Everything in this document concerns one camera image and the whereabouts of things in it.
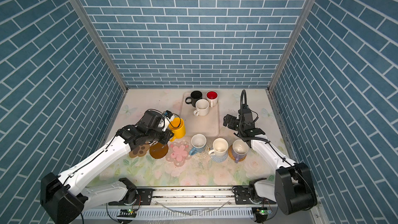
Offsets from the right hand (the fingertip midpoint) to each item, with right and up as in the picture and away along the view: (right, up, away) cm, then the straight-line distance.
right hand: (229, 117), depth 88 cm
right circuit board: (+13, -43, -16) cm, 48 cm away
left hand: (-30, -7, -10) cm, 32 cm away
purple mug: (+6, -18, +1) cm, 19 cm away
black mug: (-21, +14, +22) cm, 34 cm away
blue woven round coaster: (-6, -23, -2) cm, 24 cm away
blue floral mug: (-17, -13, -1) cm, 22 cm away
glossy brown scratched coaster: (-41, -19, +1) cm, 45 cm away
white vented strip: (-28, -42, -17) cm, 53 cm away
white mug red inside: (-9, +13, +23) cm, 27 cm away
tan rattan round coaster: (+1, -22, -1) cm, 22 cm away
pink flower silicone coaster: (-29, -20, 0) cm, 35 cm away
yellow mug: (-27, -7, -10) cm, 30 cm away
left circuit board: (-50, -44, -16) cm, 68 cm away
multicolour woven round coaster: (-15, -21, -1) cm, 26 cm away
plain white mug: (-5, -16, -2) cm, 17 cm away
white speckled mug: (-16, +6, +17) cm, 24 cm away
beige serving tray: (-12, -6, +14) cm, 19 cm away
